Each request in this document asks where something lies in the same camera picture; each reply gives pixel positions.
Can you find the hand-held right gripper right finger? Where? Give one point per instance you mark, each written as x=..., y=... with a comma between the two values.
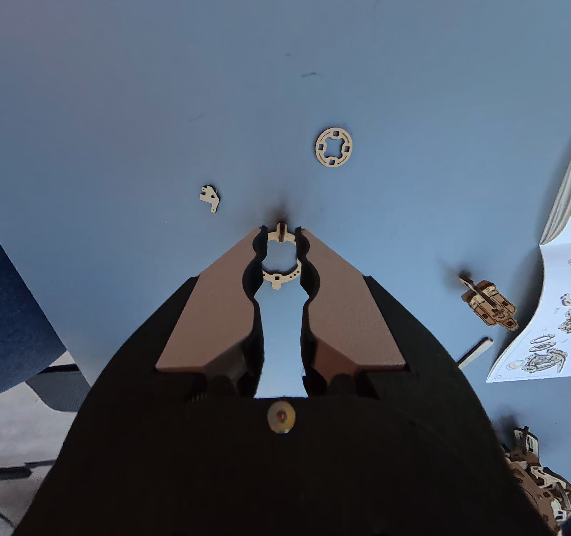
x=348, y=317

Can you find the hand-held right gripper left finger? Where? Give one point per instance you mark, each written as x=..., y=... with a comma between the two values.
x=214, y=313

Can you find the large wooden mechanical model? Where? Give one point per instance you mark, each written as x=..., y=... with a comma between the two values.
x=535, y=482

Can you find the small angular wooden piece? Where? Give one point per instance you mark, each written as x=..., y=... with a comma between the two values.
x=209, y=198

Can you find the small wooden sub-assembly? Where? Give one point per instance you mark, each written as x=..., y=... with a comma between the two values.
x=488, y=304

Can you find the round wooden disc cross cut-out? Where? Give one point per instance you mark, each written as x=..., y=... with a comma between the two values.
x=322, y=154

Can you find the white instruction booklet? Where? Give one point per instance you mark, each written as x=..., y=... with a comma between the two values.
x=539, y=322

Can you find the black chair base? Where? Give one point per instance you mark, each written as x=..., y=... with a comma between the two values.
x=18, y=471

